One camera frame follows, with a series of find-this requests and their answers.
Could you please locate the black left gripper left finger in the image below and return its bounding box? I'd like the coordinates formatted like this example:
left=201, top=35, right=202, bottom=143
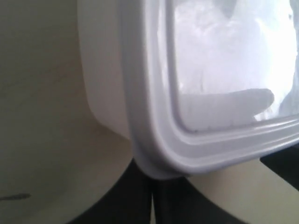
left=70, top=161, right=152, bottom=224

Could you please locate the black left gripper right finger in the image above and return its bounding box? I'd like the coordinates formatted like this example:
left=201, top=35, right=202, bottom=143
left=151, top=178, right=236, bottom=224

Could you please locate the white lidded plastic container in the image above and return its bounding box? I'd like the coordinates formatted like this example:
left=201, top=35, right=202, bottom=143
left=77, top=0, right=299, bottom=179

